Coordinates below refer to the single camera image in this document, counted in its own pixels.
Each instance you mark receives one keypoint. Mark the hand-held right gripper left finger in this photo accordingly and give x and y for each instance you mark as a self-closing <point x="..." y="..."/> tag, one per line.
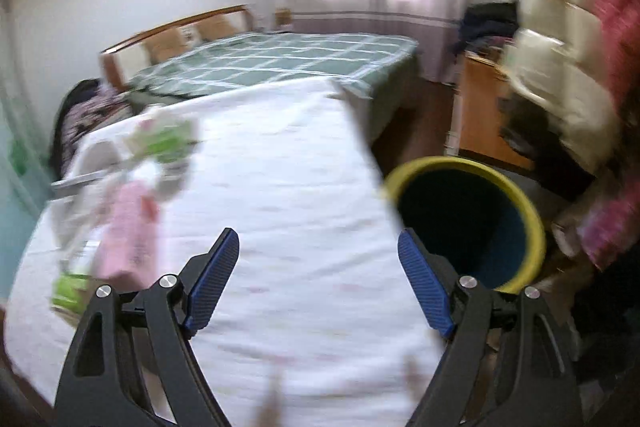
<point x="212" y="277"/>

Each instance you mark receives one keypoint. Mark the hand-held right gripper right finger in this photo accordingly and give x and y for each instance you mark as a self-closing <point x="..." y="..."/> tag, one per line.
<point x="425" y="287"/>

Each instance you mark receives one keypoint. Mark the pink packet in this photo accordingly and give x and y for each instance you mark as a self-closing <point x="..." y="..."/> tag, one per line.
<point x="127" y="232"/>

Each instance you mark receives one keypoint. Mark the yellow-rimmed waste bin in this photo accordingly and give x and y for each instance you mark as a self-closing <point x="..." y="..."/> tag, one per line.
<point x="531" y="227"/>

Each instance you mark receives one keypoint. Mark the small green wrapper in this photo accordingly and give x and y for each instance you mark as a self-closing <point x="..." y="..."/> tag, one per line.
<point x="72" y="292"/>

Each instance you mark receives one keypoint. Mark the green and white packet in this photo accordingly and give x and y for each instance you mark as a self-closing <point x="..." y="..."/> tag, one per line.
<point x="167" y="139"/>

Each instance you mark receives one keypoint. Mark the wooden cabinet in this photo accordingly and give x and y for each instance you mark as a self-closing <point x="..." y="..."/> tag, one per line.
<point x="480" y="107"/>

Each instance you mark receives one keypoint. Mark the pile of patterned clothes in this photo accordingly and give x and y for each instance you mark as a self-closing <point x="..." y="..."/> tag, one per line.
<point x="80" y="117"/>

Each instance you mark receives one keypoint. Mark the wooden bed headboard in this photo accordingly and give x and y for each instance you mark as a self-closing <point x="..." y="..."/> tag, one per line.
<point x="125" y="64"/>

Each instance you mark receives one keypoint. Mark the bed with green duvet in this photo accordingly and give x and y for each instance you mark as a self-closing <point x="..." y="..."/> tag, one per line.
<point x="280" y="57"/>

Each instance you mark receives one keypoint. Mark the brown pillow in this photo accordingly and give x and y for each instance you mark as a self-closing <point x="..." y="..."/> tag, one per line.
<point x="216" y="28"/>
<point x="167" y="46"/>

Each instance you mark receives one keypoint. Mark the small cardboard box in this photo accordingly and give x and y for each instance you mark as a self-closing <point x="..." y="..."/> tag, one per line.
<point x="283" y="18"/>

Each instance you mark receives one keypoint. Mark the person's cream padded vest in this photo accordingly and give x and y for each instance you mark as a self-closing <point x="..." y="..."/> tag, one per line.
<point x="565" y="57"/>

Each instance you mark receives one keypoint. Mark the pile of dark clothes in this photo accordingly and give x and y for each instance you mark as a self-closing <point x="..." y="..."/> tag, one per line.
<point x="490" y="22"/>

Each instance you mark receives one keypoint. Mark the person's pink patterned clothing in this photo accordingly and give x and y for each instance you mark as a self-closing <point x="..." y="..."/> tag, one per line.
<point x="615" y="57"/>

